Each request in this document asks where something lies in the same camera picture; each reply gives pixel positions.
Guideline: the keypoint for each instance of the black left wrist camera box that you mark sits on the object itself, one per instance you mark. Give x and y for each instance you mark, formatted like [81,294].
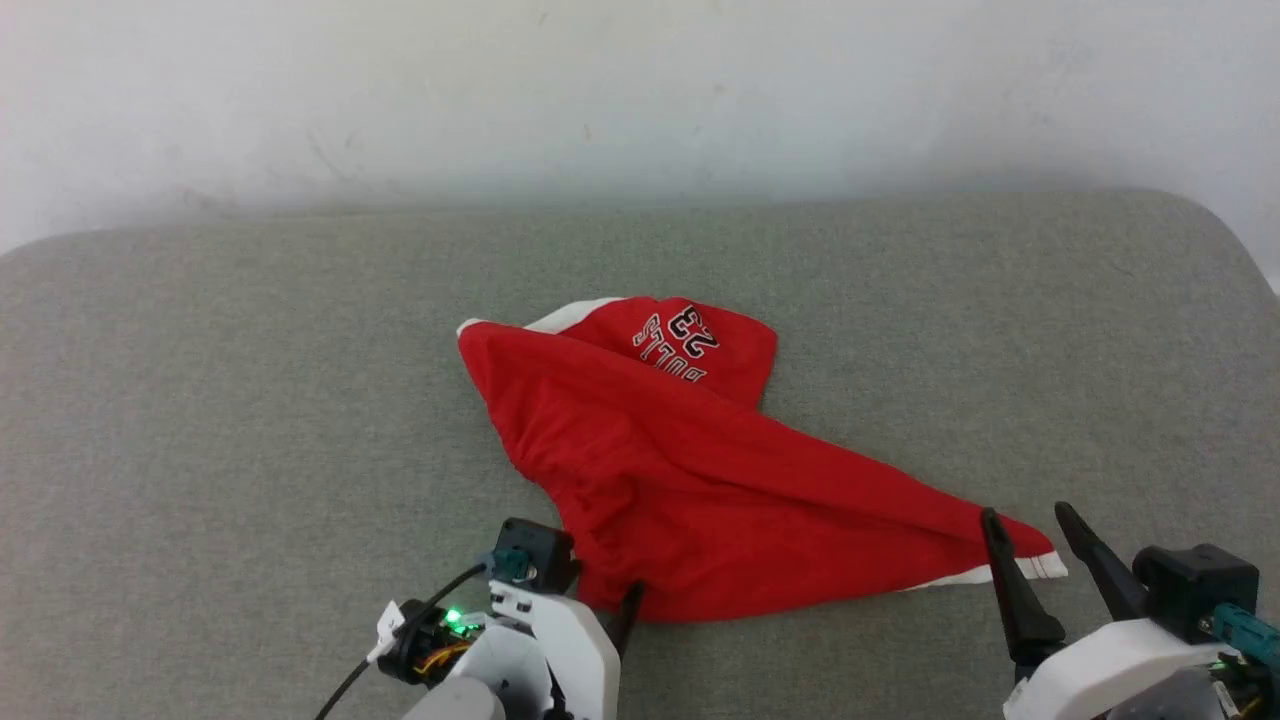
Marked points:
[540,550]

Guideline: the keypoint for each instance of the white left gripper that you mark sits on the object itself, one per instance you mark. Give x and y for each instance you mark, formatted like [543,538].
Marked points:
[580,660]

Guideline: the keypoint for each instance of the grey-green fabric sofa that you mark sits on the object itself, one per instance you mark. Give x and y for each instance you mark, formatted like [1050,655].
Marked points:
[200,400]

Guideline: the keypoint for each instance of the red white basketball shorts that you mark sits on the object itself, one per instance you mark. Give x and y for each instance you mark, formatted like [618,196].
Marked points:
[700,480]

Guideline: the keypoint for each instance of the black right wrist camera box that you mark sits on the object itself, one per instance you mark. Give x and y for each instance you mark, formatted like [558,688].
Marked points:
[1195,590]

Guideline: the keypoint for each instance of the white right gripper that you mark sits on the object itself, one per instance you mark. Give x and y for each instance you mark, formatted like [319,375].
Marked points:
[1100,665]

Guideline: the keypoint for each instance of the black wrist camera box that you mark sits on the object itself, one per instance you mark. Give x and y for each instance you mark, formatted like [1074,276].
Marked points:
[1195,590]
[540,550]

